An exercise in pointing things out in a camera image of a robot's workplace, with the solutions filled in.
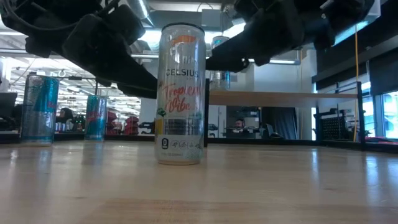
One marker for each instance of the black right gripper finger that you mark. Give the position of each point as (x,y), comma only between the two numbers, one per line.
(227,67)
(273,34)

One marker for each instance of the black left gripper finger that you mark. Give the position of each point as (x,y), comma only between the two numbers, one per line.
(143,92)
(124,71)

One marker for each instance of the Celsius Arctic Vibe can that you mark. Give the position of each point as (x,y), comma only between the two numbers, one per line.
(219,81)

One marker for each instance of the Celsius Tropical Vibe can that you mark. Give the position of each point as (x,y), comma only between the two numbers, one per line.
(181,93)

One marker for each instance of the blue silver Red Bull can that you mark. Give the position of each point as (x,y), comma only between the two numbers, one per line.
(95,118)
(39,110)

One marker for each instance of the small black robot arm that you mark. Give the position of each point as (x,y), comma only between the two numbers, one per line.
(146,127)

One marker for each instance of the long ceiling light tube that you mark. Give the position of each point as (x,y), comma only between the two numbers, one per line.
(144,56)

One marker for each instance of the red chair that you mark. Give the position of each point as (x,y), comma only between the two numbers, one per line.
(132,124)

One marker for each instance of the person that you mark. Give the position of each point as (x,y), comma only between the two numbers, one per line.
(66,115)
(239,124)

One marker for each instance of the office desk with monitors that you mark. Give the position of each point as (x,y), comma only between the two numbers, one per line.
(255,132)

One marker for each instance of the dark curtain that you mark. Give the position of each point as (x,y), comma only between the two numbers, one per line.
(280,123)

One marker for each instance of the black office chair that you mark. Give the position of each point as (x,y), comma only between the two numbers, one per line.
(273,133)

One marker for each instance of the black roller blind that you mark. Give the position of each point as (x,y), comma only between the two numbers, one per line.
(384,74)

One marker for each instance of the black monitor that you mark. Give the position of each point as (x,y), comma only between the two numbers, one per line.
(7,104)

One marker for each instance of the black perforated cart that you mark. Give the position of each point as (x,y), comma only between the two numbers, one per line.
(334,127)

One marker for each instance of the window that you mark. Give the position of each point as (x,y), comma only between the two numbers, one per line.
(388,115)

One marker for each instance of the large silver ventilation duct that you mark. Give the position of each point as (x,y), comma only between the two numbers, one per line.
(357,31)

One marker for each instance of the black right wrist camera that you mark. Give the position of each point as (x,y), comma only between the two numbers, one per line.
(248,9)

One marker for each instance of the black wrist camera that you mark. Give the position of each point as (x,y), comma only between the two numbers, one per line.
(124,23)
(248,9)

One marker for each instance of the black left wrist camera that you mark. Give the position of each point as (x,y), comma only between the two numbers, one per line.
(124,23)

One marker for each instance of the grey ceiling duct box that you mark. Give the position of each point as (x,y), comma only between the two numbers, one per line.
(211,18)

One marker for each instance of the wooden shelf with black frame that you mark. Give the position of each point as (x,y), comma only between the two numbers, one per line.
(280,99)

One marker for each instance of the round silver air duct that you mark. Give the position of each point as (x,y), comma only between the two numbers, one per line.
(140,9)

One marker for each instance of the black aluminium frame rails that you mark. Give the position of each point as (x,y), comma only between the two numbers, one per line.
(357,147)

